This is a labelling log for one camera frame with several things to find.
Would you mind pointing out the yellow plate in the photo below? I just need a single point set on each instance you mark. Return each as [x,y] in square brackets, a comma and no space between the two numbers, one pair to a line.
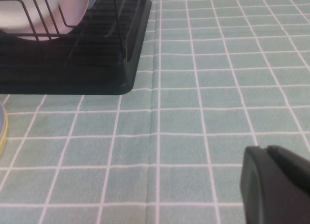
[4,139]

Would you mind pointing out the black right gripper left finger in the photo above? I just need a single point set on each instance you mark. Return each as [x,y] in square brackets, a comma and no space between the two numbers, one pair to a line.
[266,192]

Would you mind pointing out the green checked tablecloth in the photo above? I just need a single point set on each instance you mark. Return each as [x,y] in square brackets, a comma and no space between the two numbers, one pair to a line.
[193,88]

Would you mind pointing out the grey plate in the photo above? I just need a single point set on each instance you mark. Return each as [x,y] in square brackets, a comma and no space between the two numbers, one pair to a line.
[2,117]

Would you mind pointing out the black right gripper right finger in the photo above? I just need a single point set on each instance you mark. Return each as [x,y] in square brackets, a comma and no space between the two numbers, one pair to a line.
[293,164]

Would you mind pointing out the pale green plate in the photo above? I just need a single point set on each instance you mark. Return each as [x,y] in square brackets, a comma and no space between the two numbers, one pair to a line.
[93,1]

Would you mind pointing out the pink plate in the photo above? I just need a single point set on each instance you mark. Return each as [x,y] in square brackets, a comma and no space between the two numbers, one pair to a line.
[72,11]

